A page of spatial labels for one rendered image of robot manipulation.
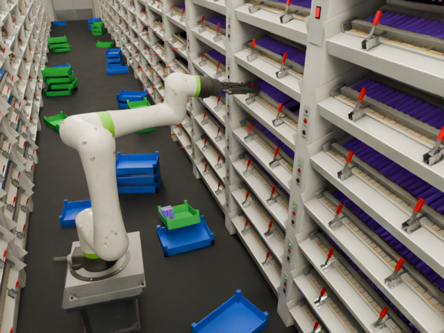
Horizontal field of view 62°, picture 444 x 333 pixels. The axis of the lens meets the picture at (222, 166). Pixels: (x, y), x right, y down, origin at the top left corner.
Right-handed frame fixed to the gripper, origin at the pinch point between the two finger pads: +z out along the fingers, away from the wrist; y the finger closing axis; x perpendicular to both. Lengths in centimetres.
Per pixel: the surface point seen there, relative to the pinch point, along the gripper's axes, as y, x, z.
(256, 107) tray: 6.8, -6.5, 0.8
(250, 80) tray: -15.5, -0.1, 6.8
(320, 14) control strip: 51, 37, -9
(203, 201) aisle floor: -56, -98, 8
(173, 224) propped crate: -22, -89, -23
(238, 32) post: -15.8, 21.8, -3.6
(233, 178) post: -16, -57, 8
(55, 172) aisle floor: -136, -113, -88
